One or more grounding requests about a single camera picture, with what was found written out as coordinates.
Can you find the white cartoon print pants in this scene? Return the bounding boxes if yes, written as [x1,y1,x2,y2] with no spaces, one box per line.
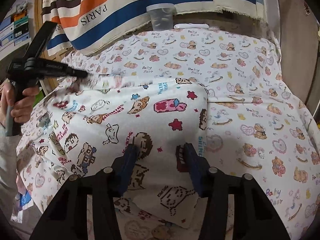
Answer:
[17,76,208,228]

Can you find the person's left hand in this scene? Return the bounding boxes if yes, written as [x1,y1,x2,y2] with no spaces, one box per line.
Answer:
[1,82,39,127]

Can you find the blue file binders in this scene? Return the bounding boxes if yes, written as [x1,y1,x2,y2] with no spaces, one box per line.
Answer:
[1,15,31,59]

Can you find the striped Paris fabric curtain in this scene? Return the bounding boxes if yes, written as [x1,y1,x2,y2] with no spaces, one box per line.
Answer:
[42,0,267,55]

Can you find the baby bear print bedsheet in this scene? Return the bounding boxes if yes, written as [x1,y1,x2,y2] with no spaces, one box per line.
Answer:
[15,28,320,240]

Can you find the clear plastic cup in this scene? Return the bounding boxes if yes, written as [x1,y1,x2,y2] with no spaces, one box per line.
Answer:
[146,3,176,31]

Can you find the white remote control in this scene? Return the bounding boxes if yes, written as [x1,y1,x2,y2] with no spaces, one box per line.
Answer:
[174,23,209,29]

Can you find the beige padded headboard cushion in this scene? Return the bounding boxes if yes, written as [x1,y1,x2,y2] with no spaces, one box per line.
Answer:
[265,0,319,115]

